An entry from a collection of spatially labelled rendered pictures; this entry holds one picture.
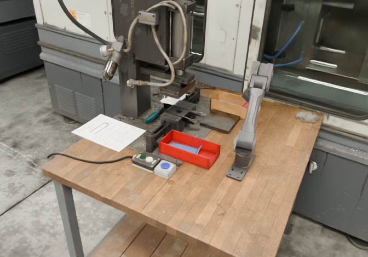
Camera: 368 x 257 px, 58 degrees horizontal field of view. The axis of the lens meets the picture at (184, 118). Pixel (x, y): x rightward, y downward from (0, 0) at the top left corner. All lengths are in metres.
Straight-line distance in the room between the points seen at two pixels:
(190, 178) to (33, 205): 1.57
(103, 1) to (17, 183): 1.54
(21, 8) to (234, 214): 3.87
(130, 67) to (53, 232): 1.31
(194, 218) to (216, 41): 1.26
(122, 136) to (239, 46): 0.92
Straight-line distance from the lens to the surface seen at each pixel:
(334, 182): 2.31
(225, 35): 2.14
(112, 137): 1.65
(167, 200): 1.30
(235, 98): 1.93
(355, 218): 2.45
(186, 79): 1.55
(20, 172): 3.05
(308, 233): 2.56
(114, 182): 1.39
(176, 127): 1.62
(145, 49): 1.58
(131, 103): 1.76
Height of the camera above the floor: 1.82
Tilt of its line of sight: 31 degrees down
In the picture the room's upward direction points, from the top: 2 degrees clockwise
